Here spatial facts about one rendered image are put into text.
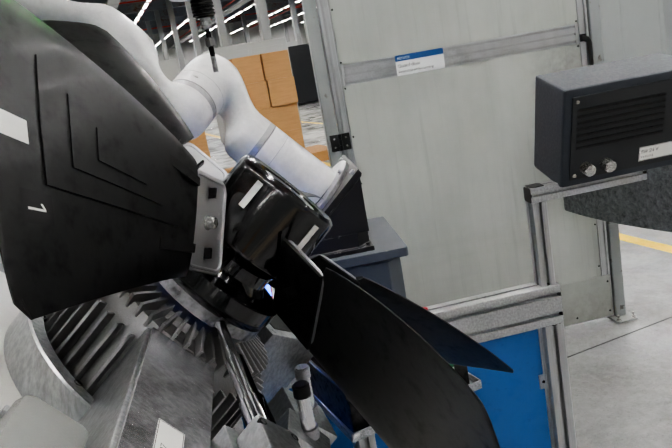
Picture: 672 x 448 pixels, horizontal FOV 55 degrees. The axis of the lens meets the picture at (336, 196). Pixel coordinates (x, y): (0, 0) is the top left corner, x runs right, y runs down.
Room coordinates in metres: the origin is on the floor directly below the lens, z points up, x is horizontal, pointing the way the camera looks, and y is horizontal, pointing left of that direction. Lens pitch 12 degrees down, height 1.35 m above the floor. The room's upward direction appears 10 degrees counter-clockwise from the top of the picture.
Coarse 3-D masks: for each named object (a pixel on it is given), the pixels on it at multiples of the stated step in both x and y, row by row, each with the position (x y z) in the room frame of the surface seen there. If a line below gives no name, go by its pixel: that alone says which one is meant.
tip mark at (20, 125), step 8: (0, 112) 0.38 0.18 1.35; (8, 112) 0.39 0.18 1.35; (0, 120) 0.38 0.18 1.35; (8, 120) 0.38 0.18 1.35; (16, 120) 0.39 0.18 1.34; (24, 120) 0.40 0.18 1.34; (0, 128) 0.37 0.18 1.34; (8, 128) 0.38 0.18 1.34; (16, 128) 0.39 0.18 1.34; (24, 128) 0.39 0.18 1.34; (16, 136) 0.38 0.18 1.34; (24, 136) 0.39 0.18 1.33
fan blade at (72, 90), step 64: (0, 0) 0.44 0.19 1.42; (0, 64) 0.40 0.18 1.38; (64, 64) 0.46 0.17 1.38; (64, 128) 0.43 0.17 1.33; (128, 128) 0.50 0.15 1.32; (0, 192) 0.35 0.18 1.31; (64, 192) 0.40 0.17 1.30; (128, 192) 0.47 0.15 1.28; (192, 192) 0.56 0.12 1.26; (64, 256) 0.38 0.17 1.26; (128, 256) 0.45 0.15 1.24
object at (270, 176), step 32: (256, 160) 0.68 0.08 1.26; (288, 192) 0.61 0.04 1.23; (256, 224) 0.61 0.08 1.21; (288, 224) 0.61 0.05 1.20; (320, 224) 0.63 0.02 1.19; (224, 256) 0.62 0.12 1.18; (256, 256) 0.60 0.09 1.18; (192, 288) 0.59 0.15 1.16; (224, 288) 0.59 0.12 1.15; (256, 288) 0.63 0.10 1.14; (256, 320) 0.61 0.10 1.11
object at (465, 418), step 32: (352, 288) 0.51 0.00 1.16; (320, 320) 0.57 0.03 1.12; (352, 320) 0.52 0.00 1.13; (384, 320) 0.47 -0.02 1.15; (320, 352) 0.57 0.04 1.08; (352, 352) 0.53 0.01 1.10; (384, 352) 0.49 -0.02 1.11; (416, 352) 0.43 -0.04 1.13; (352, 384) 0.54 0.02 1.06; (384, 384) 0.50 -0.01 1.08; (416, 384) 0.45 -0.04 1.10; (448, 384) 0.40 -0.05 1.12; (384, 416) 0.51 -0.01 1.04; (416, 416) 0.47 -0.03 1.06; (448, 416) 0.42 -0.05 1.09; (480, 416) 0.36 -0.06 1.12
